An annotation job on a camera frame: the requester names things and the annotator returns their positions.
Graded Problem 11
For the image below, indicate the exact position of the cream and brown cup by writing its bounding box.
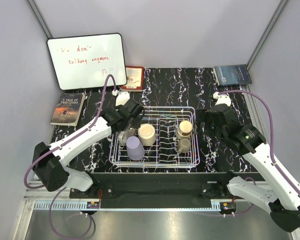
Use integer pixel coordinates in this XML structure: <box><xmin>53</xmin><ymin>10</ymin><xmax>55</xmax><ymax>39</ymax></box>
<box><xmin>176</xmin><ymin>120</ymin><xmax>193</xmax><ymax>140</ymax></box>

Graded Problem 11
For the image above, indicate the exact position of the Tale of Two Cities book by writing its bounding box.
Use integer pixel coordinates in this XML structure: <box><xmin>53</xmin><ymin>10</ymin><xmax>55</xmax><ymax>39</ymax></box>
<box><xmin>50</xmin><ymin>92</ymin><xmax>86</xmax><ymax>127</ymax></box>

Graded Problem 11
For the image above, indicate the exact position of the red paperback book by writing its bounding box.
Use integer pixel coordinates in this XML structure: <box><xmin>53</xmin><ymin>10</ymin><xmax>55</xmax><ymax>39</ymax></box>
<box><xmin>121</xmin><ymin>66</ymin><xmax>144</xmax><ymax>92</ymax></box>

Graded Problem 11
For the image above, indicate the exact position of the cream ribbed cup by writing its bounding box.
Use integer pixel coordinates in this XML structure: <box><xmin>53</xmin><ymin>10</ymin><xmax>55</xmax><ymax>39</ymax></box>
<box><xmin>137</xmin><ymin>123</ymin><xmax>156</xmax><ymax>146</ymax></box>

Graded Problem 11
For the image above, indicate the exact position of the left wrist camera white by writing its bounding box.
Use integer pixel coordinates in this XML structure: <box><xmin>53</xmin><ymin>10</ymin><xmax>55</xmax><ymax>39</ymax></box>
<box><xmin>112</xmin><ymin>90</ymin><xmax>130</xmax><ymax>107</ymax></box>

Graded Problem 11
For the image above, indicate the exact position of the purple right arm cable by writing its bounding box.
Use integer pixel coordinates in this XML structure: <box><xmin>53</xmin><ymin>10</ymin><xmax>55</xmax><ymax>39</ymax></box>
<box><xmin>216</xmin><ymin>90</ymin><xmax>300</xmax><ymax>232</ymax></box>

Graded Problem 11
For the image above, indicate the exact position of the black marble pattern mat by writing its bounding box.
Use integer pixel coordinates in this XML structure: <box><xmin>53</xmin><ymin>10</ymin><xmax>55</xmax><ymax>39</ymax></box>
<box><xmin>48</xmin><ymin>66</ymin><xmax>267</xmax><ymax>174</ymax></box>

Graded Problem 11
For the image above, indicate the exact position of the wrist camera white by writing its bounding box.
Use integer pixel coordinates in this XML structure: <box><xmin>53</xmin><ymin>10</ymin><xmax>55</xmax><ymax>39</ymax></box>
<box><xmin>112</xmin><ymin>90</ymin><xmax>130</xmax><ymax>107</ymax></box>
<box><xmin>212</xmin><ymin>92</ymin><xmax>232</xmax><ymax>107</ymax></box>

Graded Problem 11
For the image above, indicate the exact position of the floral white mug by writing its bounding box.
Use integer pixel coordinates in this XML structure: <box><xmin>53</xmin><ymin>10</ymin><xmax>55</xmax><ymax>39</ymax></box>
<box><xmin>118</xmin><ymin>128</ymin><xmax>137</xmax><ymax>145</ymax></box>

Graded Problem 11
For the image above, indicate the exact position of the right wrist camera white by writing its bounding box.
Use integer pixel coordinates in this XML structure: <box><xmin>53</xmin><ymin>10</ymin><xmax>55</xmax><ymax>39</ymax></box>
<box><xmin>212</xmin><ymin>92</ymin><xmax>232</xmax><ymax>107</ymax></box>

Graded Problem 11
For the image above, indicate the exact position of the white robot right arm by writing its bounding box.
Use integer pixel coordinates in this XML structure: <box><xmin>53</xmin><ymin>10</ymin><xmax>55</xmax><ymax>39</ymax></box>
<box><xmin>194</xmin><ymin>103</ymin><xmax>300</xmax><ymax>233</ymax></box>

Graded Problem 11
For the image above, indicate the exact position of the white wire dish rack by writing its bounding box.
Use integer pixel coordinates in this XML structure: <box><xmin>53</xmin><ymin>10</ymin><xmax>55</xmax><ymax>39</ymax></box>
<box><xmin>109</xmin><ymin>106</ymin><xmax>200</xmax><ymax>169</ymax></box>

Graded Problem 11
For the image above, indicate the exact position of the dark blue book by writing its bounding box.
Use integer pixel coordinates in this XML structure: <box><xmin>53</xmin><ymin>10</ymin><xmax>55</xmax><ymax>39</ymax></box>
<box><xmin>213</xmin><ymin>64</ymin><xmax>252</xmax><ymax>86</ymax></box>

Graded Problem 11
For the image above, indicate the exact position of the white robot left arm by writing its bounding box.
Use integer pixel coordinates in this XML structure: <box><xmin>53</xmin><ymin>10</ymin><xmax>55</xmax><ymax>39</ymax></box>
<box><xmin>32</xmin><ymin>99</ymin><xmax>144</xmax><ymax>198</ymax></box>

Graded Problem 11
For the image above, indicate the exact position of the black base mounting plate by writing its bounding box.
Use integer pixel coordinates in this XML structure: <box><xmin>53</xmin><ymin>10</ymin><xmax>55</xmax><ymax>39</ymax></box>
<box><xmin>68</xmin><ymin>172</ymin><xmax>246</xmax><ymax>210</ymax></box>

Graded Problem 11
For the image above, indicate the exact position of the lilac plastic cup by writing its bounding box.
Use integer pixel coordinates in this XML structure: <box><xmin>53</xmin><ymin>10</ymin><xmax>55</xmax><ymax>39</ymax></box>
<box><xmin>126</xmin><ymin>136</ymin><xmax>145</xmax><ymax>161</ymax></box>

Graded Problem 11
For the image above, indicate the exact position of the white whiteboard black frame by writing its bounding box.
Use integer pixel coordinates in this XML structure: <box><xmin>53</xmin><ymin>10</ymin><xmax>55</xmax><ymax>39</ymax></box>
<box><xmin>47</xmin><ymin>33</ymin><xmax>127</xmax><ymax>91</ymax></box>

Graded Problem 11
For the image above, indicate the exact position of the small beige mug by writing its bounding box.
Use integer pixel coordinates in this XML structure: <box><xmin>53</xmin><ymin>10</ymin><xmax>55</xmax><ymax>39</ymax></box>
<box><xmin>177</xmin><ymin>138</ymin><xmax>191</xmax><ymax>154</ymax></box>

